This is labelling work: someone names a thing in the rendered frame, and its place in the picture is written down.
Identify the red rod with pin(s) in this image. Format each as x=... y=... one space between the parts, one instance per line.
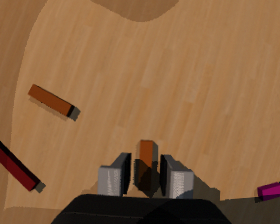
x=17 y=168

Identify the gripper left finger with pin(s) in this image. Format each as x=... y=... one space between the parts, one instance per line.
x=110 y=180

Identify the small magenta block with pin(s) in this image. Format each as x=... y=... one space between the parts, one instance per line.
x=269 y=191

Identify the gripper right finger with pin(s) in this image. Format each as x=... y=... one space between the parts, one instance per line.
x=175 y=182

